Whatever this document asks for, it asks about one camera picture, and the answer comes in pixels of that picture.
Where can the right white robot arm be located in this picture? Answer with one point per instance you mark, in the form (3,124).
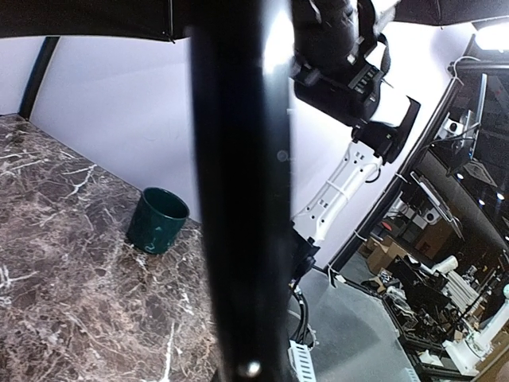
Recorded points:
(346,119)

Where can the right black frame post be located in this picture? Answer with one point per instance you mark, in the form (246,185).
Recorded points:
(37,76)

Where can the dark green ceramic cup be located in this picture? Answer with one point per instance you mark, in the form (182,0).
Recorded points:
(158,217)

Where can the mint green folding umbrella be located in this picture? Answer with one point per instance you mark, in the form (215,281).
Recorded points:
(240,66)

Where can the white slotted cable duct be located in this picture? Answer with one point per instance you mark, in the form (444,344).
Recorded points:
(301,362)

